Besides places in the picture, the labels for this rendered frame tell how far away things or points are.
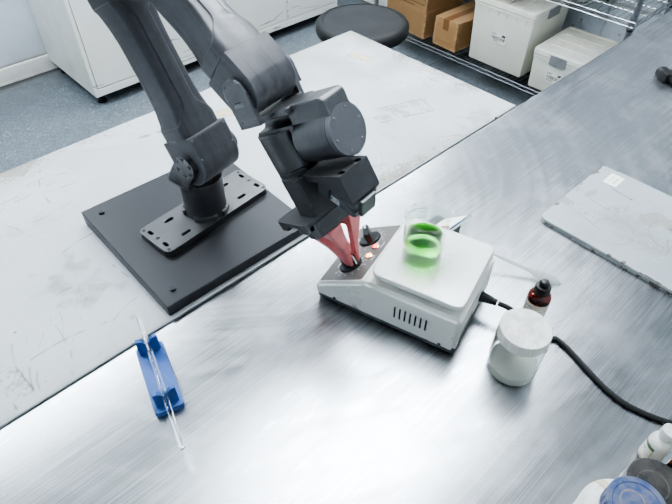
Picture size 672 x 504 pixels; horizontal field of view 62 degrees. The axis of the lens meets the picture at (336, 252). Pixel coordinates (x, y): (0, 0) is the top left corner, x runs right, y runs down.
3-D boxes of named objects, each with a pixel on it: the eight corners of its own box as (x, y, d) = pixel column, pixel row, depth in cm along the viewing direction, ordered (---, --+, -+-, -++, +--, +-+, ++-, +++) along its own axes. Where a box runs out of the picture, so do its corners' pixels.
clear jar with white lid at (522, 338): (546, 375, 68) (565, 336, 62) (508, 396, 66) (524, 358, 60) (512, 339, 71) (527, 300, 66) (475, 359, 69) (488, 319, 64)
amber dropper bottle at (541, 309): (523, 303, 76) (536, 268, 71) (545, 310, 75) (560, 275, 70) (518, 319, 74) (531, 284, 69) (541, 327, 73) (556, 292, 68)
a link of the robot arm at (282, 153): (339, 152, 66) (313, 99, 62) (311, 179, 62) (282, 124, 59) (300, 159, 70) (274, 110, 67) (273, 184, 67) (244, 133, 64)
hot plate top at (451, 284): (369, 276, 68) (369, 271, 68) (409, 220, 76) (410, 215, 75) (461, 315, 64) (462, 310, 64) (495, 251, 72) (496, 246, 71)
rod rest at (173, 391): (136, 354, 70) (129, 337, 67) (163, 344, 71) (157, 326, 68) (157, 419, 64) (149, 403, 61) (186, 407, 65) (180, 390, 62)
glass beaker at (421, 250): (405, 278, 68) (412, 230, 62) (394, 248, 71) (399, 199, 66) (452, 272, 68) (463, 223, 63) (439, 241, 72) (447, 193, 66)
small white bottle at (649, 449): (660, 452, 61) (685, 426, 57) (657, 470, 59) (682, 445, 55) (638, 442, 62) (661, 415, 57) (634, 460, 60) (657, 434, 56)
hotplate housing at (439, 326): (315, 297, 76) (313, 256, 71) (360, 239, 84) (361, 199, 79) (468, 365, 69) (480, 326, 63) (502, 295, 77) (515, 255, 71)
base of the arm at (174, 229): (266, 151, 84) (234, 133, 87) (158, 217, 73) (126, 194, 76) (268, 191, 90) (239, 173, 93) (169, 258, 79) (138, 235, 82)
